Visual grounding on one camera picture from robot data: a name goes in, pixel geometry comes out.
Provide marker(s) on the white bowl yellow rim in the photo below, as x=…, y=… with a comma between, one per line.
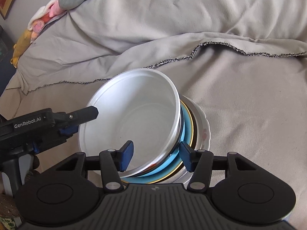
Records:
x=173, y=164

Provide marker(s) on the yellow plush toy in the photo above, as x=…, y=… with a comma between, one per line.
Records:
x=21, y=46

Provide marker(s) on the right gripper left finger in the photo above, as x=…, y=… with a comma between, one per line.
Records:
x=111, y=163

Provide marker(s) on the white floral plate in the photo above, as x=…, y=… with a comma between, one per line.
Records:
x=203, y=136

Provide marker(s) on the grey sofa blanket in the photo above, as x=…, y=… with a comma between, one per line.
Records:
x=242, y=61

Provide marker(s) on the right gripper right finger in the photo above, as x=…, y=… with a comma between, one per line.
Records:
x=200, y=164

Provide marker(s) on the stainless steel bowl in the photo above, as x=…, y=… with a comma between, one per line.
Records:
x=194, y=134

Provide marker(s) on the pink white plush toy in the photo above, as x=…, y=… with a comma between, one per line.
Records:
x=45, y=13

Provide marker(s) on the blue enamel bowl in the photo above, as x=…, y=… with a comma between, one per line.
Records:
x=168, y=166

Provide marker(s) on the white paper cup bowl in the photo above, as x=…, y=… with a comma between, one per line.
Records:
x=140, y=105

